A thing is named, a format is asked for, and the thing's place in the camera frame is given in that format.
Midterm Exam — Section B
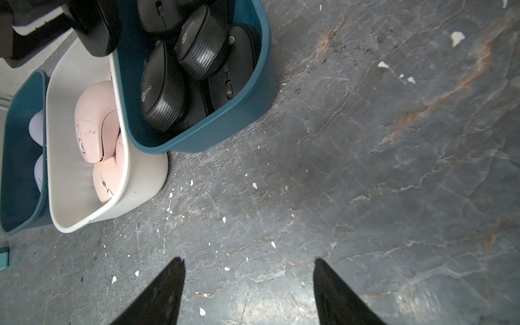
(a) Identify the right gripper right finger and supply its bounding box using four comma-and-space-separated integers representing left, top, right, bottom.
313, 258, 385, 324

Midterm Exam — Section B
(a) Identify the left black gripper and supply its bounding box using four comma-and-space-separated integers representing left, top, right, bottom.
1, 0, 122, 69

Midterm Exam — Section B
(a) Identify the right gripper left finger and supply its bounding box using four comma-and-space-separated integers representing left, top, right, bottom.
112, 257, 186, 324

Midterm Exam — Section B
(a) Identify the black mouse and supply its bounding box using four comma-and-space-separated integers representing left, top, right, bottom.
172, 79, 215, 136
138, 0, 188, 35
208, 23, 261, 110
139, 41, 187, 133
175, 4, 229, 81

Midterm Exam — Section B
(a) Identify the pink mouse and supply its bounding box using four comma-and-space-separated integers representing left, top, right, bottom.
74, 81, 120, 163
93, 157, 121, 204
115, 134, 125, 173

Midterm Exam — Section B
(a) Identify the purple mouse bottom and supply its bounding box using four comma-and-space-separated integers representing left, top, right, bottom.
28, 110, 46, 147

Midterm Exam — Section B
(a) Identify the purple mouse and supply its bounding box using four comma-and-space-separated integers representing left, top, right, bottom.
28, 110, 46, 147
34, 155, 43, 192

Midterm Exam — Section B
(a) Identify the purple mouse top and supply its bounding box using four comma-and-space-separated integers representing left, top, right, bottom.
34, 155, 43, 192

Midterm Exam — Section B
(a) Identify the white storage box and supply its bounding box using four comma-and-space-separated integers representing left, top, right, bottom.
46, 40, 168, 233

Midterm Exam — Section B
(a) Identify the right teal storage box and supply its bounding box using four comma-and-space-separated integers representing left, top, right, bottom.
110, 1, 278, 154

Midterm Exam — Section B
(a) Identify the teal storage box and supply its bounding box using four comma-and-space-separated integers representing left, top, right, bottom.
1, 69, 52, 235
110, 1, 278, 154

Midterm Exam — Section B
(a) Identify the left teal storage box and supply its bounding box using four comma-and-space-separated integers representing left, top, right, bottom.
1, 69, 52, 235

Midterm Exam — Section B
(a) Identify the small teal block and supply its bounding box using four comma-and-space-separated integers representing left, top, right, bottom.
0, 247, 9, 271

